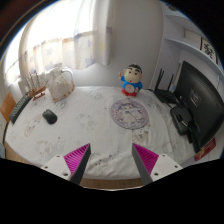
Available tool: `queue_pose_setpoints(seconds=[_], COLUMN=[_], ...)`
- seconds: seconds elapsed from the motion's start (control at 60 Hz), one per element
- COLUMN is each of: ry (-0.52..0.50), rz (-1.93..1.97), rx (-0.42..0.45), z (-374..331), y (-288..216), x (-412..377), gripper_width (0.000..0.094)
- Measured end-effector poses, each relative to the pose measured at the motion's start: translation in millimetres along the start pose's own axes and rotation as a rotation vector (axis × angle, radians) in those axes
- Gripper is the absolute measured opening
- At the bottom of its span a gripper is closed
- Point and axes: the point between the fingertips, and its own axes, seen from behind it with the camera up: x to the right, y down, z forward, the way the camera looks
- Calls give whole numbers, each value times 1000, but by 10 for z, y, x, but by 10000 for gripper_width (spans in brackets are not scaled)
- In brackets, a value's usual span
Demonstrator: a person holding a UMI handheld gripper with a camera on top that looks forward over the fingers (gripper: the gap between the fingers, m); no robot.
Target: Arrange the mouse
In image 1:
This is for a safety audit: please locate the white wall shelf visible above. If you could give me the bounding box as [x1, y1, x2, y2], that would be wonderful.
[162, 2, 224, 78]

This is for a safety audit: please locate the black keyboard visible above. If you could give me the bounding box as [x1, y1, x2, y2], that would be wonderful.
[9, 94, 31, 123]

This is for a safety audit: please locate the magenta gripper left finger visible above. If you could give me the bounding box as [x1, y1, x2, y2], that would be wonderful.
[40, 143, 92, 186]

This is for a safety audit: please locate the white patterned tablecloth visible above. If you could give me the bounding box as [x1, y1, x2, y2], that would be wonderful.
[6, 87, 194, 180]

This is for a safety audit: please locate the black monitor stand base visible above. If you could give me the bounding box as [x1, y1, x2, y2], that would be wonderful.
[170, 106, 200, 152]

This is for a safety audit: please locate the cartoon boy figurine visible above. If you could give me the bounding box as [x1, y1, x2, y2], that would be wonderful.
[120, 64, 143, 97]

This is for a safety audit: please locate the white fabric bag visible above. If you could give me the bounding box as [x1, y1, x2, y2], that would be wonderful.
[49, 68, 75, 102]

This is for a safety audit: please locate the red paper card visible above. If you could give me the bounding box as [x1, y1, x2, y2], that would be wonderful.
[194, 138, 216, 161]

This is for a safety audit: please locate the black wifi router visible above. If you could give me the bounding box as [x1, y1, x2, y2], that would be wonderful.
[153, 69, 177, 104]

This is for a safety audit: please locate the black computer mouse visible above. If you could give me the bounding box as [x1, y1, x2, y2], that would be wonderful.
[42, 109, 58, 124]

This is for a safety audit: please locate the black computer monitor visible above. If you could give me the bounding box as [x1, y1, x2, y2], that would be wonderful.
[174, 61, 224, 152]

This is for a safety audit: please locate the wooden chair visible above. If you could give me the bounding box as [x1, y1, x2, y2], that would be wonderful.
[0, 93, 16, 122]

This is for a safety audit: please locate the white star curtain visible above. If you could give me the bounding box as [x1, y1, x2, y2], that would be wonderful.
[3, 0, 114, 85]

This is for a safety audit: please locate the framed calligraphy picture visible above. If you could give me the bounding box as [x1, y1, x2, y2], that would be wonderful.
[200, 38, 217, 63]

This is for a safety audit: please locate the round purple mouse pad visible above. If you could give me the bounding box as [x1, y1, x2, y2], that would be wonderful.
[110, 98, 149, 130]

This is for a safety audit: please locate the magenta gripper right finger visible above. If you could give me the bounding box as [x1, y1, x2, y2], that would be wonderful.
[131, 143, 184, 186]

